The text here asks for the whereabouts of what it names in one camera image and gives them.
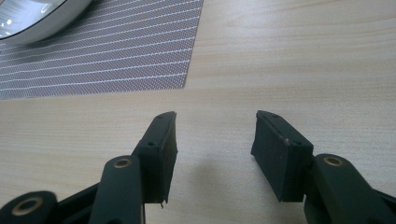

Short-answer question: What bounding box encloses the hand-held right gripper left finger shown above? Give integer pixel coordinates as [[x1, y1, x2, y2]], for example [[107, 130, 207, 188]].
[[132, 111, 179, 205]]

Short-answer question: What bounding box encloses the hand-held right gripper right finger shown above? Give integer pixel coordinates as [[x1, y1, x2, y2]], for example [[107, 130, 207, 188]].
[[250, 110, 314, 203]]

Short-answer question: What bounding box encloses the grey striped placemat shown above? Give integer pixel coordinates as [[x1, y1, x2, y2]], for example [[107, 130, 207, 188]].
[[0, 0, 205, 101]]

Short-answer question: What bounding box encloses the white plate with dark rim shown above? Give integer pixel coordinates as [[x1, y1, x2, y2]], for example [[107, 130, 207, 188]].
[[0, 0, 94, 46]]

